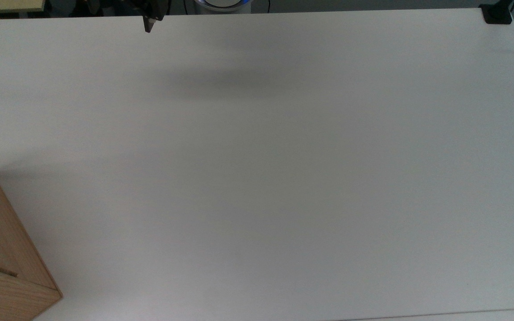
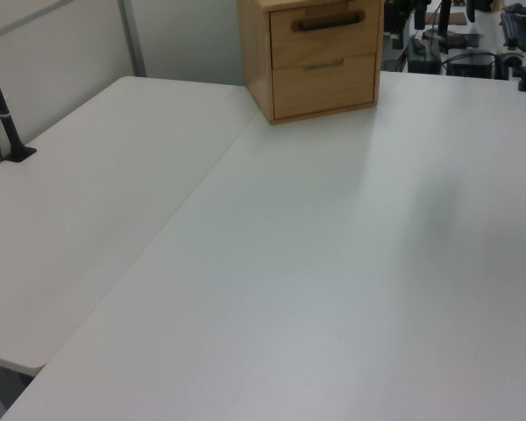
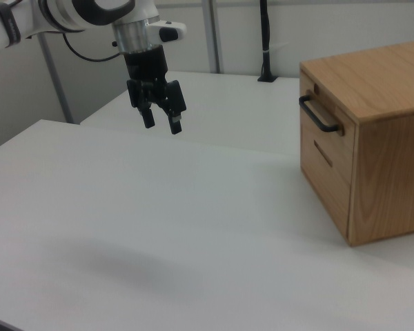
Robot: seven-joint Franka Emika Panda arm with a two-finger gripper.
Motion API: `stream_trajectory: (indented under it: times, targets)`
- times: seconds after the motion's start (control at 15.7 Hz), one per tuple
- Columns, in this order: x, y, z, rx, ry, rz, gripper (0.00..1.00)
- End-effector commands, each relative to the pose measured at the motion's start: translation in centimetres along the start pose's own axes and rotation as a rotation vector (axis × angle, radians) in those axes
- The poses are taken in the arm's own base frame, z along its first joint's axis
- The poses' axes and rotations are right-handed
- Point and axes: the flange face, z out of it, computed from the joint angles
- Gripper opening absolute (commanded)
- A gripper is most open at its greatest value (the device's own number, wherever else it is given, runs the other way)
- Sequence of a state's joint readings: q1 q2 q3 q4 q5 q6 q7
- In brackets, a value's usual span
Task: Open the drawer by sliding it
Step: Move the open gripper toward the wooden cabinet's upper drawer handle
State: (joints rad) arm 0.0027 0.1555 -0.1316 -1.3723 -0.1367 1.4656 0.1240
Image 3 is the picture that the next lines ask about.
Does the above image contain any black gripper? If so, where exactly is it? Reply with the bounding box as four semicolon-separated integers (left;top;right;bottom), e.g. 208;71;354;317
123;44;188;135

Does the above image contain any black bar drawer handle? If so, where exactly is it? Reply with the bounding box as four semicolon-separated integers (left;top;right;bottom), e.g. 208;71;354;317
298;90;346;137

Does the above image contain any wooden drawer with bar handle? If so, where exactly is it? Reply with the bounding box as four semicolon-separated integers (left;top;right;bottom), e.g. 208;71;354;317
299;70;357;184

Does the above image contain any wooden drawer cabinet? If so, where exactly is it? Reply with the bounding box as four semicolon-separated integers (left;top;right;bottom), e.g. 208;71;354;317
298;39;414;248

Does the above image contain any black pole with white band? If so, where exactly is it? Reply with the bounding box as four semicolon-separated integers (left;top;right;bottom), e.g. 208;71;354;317
257;0;280;83

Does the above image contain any grey metal partition post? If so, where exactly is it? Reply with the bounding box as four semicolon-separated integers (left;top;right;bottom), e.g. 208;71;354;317
201;0;226;74
37;33;74;125

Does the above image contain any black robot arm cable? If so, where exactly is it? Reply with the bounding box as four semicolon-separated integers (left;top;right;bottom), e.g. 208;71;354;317
61;33;121;62

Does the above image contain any black strap on arm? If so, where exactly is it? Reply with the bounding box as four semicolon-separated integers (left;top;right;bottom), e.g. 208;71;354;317
0;2;22;48

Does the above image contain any wooden drawer with slot handle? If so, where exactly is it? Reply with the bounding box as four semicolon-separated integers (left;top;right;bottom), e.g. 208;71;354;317
300;121;353;244

